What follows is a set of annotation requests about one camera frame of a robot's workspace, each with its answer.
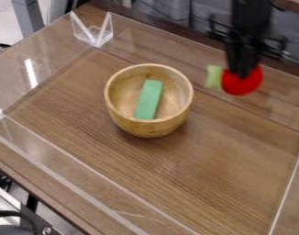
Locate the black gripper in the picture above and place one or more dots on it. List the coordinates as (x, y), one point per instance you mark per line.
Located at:
(244, 48)

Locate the red plush fruit green leaf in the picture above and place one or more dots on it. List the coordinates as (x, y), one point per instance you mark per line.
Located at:
(223, 80)

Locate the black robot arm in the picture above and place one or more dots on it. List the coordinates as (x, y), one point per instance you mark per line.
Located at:
(248, 33)

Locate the green rectangular block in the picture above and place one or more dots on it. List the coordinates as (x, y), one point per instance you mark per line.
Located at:
(148, 99)

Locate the wooden bowl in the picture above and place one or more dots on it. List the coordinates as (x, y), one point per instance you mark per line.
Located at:
(121, 93)

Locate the clear acrylic tray enclosure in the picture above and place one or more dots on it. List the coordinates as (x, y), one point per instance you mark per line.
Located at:
(116, 136)

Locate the black metal bracket with cable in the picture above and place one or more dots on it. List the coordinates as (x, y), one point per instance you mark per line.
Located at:
(20, 221)

